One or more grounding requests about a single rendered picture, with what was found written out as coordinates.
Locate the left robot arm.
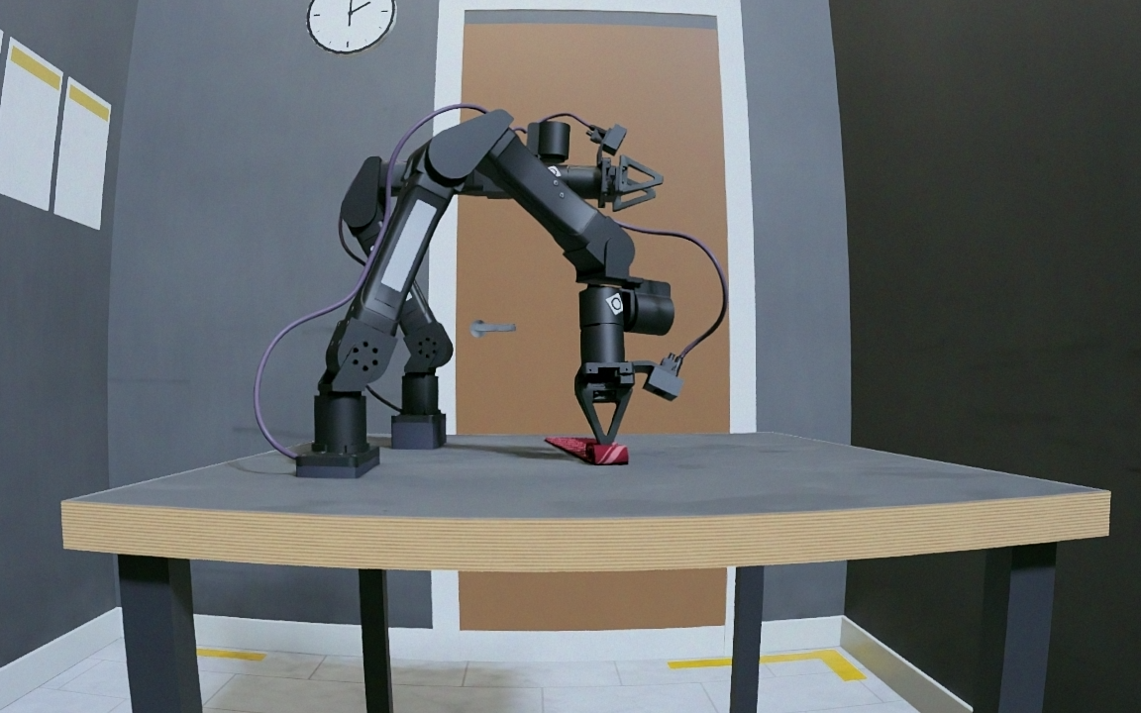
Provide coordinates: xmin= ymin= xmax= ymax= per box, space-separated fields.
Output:
xmin=341 ymin=121 xmax=628 ymax=423

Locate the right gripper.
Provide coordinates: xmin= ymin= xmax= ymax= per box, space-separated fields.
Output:
xmin=574 ymin=324 xmax=677 ymax=445

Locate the red striped necktie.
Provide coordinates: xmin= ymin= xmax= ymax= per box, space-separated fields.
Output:
xmin=545 ymin=438 xmax=629 ymax=465

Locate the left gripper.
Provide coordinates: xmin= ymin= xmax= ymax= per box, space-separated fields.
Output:
xmin=568 ymin=128 xmax=663 ymax=212

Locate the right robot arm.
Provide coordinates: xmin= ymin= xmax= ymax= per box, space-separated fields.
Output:
xmin=296 ymin=110 xmax=674 ymax=467

